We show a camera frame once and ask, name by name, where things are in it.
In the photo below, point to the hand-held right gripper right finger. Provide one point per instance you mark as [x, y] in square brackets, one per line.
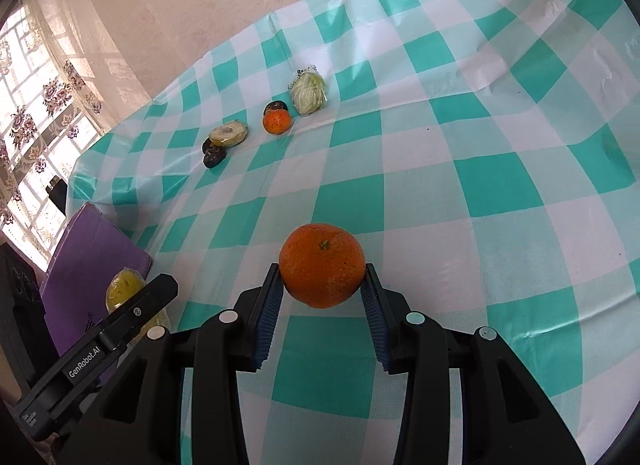
[375, 317]

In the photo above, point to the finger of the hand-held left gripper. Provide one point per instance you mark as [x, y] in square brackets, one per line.
[135, 315]

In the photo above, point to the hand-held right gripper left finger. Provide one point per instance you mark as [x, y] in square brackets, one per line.
[265, 317]

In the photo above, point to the yellow fruit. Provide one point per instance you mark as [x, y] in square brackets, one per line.
[125, 287]

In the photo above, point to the large orange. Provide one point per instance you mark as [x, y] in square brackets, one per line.
[322, 265]

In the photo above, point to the apple half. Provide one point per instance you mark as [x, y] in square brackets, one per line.
[228, 133]

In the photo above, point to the purple box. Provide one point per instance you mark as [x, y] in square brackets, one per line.
[85, 265]

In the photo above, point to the small black windowsill object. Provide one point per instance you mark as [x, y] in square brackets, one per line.
[56, 191]

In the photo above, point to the green checkered tablecloth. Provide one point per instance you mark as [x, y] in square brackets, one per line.
[425, 170]

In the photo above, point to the dark shrivelled fruit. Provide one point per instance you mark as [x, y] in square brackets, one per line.
[212, 158]
[206, 145]
[276, 105]

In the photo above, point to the small orange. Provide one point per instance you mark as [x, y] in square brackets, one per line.
[276, 121]

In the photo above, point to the floral lace curtain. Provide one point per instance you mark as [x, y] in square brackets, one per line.
[45, 110]

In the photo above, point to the wrapped napa cabbage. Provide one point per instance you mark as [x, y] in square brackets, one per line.
[309, 92]

